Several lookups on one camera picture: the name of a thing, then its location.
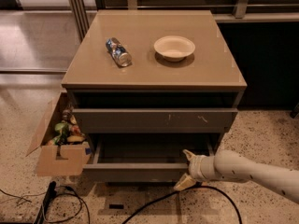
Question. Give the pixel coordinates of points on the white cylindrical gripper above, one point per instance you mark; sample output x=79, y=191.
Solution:
x=197, y=168

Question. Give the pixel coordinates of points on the grey top drawer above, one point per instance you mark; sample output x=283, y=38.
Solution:
x=145, y=120

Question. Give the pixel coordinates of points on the toy items in box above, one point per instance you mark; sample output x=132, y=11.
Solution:
x=68, y=131

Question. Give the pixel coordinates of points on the grey three-drawer cabinet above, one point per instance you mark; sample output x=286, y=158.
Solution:
x=209, y=78

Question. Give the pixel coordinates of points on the grey drawer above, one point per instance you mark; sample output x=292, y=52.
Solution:
x=145, y=120
x=147, y=157

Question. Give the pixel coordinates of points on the metal window frame railing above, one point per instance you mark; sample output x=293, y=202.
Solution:
x=235, y=17

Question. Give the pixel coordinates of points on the black power strip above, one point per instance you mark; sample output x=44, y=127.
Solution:
x=49, y=196

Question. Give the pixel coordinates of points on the blue silver soda can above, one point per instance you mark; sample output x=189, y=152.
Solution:
x=118, y=52

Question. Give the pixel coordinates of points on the small black floor tag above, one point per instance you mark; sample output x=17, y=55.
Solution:
x=116, y=206

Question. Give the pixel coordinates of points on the white paper bowl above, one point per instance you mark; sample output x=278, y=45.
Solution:
x=174, y=48

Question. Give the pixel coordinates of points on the open cardboard box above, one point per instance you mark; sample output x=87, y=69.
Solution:
x=55, y=160

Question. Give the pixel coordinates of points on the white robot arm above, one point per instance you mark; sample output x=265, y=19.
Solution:
x=227, y=165

